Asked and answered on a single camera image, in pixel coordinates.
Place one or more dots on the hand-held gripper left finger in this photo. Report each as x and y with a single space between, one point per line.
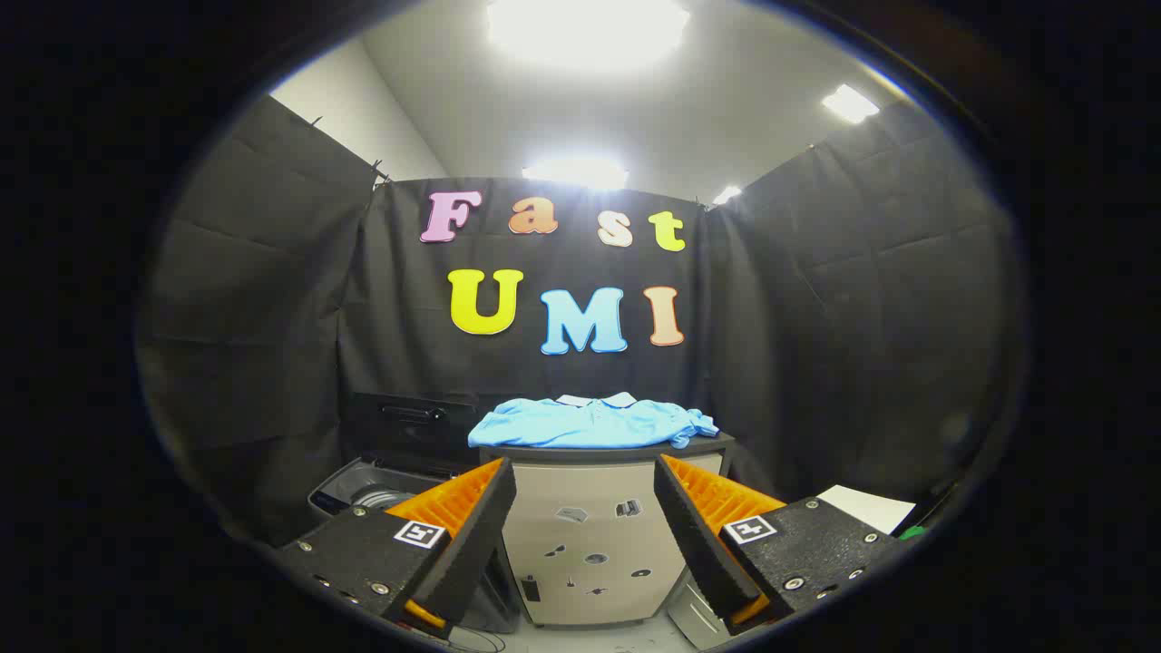
472 544

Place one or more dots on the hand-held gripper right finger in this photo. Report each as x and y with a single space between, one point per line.
703 544

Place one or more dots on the grey top-load washing machine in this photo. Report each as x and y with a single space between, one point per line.
358 485

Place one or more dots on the light blue polo shirt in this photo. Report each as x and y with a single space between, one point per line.
590 424

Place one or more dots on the grey plastic object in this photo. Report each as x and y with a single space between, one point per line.
694 617

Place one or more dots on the beige cabinet with dark top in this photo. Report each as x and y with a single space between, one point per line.
590 494

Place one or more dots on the white flat board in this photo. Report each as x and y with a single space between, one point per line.
871 508

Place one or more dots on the black backdrop cloth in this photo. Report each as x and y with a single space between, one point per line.
544 372

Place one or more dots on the ceiling light panel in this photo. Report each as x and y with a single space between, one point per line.
850 102
726 194
576 172
588 32

